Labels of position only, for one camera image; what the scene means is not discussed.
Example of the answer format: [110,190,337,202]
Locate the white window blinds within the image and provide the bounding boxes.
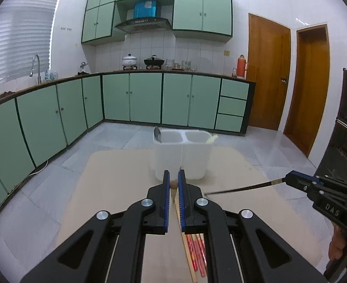
[0,0,59,84]

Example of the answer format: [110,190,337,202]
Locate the plain bamboo chopstick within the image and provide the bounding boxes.
[173,190,198,283]
[170,180,179,202]

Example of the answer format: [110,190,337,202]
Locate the orange thermos flask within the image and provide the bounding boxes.
[236,54,247,78]

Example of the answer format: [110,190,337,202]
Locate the black chopstick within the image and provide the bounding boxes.
[204,178,283,196]

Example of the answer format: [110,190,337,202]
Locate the black range hood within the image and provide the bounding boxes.
[115,17,172,34]

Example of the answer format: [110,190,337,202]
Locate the person's right hand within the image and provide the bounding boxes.
[328,224,347,261]

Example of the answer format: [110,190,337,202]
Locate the glass jars on counter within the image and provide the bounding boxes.
[165,59,197,72]

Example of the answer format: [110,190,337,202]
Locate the metal spoon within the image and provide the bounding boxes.
[154,126,161,142]

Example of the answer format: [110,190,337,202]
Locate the chrome kitchen faucet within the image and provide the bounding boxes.
[29,54,42,85]

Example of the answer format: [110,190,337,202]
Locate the white double utensil holder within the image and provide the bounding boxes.
[150,129,214,181]

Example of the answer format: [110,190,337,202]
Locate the white cooking pot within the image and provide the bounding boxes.
[122,54,138,70]

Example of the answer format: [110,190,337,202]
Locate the green upper wall cabinets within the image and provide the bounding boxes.
[81,0,233,45]

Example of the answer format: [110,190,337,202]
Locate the wooden door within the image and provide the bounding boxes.
[246,14,291,130]
[283,24,330,156]

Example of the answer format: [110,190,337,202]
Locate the green lower kitchen cabinets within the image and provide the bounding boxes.
[0,71,255,206]

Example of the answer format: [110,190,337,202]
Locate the red patterned bamboo chopstick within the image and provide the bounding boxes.
[186,234,198,271]

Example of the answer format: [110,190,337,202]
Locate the blue box on hood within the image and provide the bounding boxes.
[133,0,159,19]

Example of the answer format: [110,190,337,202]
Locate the black wok with lid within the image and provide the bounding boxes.
[144,55,165,70]

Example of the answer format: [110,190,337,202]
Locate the metal kettle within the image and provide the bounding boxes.
[78,62,88,75]

